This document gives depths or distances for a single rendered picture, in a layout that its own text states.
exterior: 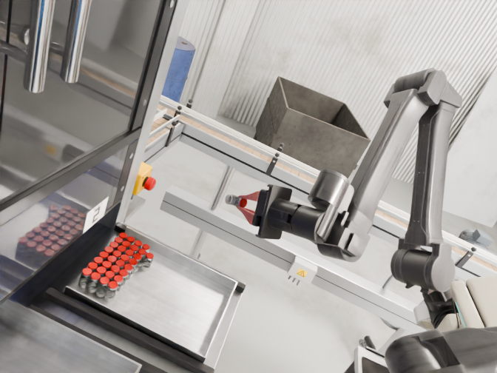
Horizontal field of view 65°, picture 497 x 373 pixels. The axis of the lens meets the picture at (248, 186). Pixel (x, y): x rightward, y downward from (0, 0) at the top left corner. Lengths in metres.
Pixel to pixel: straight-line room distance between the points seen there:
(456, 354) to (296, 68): 4.31
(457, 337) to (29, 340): 0.74
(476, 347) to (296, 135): 3.08
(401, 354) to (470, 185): 5.11
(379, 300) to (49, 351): 1.57
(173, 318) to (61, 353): 0.25
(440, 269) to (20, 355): 0.82
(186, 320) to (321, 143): 2.72
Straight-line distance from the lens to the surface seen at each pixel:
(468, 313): 0.74
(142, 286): 1.03
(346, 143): 3.57
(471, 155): 5.39
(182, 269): 1.10
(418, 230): 0.89
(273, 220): 0.71
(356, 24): 4.69
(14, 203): 0.68
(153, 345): 0.91
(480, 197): 5.69
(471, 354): 0.47
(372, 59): 4.83
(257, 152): 1.80
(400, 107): 0.85
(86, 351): 0.90
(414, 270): 0.88
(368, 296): 2.08
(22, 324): 0.93
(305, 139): 3.48
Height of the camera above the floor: 1.63
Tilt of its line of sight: 28 degrees down
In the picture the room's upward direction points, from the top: 25 degrees clockwise
